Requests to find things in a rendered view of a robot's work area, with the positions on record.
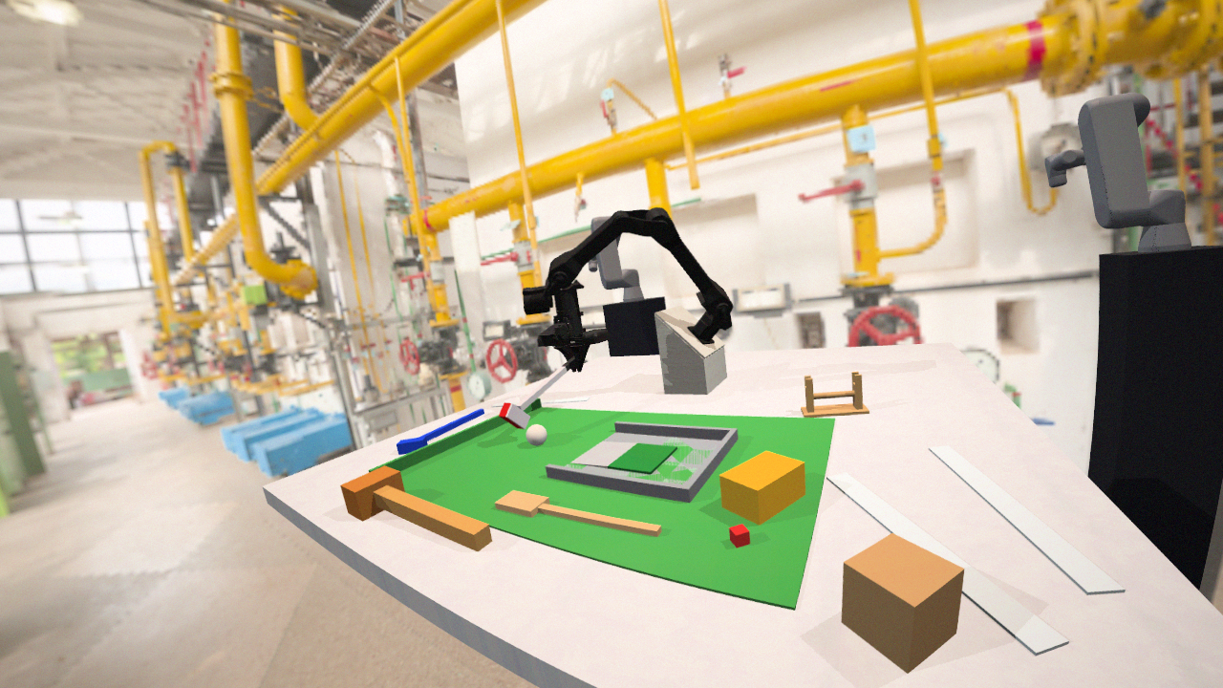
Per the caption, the blue golf putter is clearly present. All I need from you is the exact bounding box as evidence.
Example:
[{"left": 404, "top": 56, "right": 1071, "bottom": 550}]
[{"left": 397, "top": 409, "right": 484, "bottom": 455}]

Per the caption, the tan cube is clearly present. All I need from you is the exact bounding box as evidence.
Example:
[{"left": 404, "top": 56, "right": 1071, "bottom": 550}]
[{"left": 841, "top": 534, "right": 964, "bottom": 675}]

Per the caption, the green flat mat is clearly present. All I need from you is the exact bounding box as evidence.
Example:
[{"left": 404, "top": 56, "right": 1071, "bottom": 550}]
[{"left": 400, "top": 407, "right": 837, "bottom": 611}]

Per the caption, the white ball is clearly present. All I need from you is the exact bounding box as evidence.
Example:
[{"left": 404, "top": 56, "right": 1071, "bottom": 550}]
[{"left": 526, "top": 424, "right": 547, "bottom": 445}]

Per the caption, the small red cube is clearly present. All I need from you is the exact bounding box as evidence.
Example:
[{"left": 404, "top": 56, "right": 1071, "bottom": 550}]
[{"left": 729, "top": 525, "right": 750, "bottom": 547}]

